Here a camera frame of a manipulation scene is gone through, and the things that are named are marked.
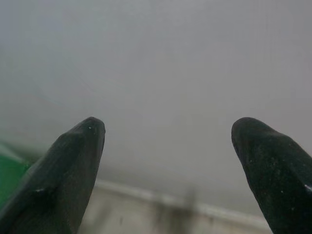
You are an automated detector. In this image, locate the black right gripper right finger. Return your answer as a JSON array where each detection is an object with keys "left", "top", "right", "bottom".
[{"left": 231, "top": 117, "right": 312, "bottom": 234}]

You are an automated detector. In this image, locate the green object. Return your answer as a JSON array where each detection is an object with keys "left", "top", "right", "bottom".
[{"left": 0, "top": 140, "right": 32, "bottom": 204}]

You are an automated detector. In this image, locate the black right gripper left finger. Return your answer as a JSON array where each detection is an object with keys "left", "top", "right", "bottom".
[{"left": 0, "top": 116, "right": 106, "bottom": 234}]

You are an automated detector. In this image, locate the white baseboard strip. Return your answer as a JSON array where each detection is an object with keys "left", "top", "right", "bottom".
[{"left": 95, "top": 179, "right": 270, "bottom": 229}]

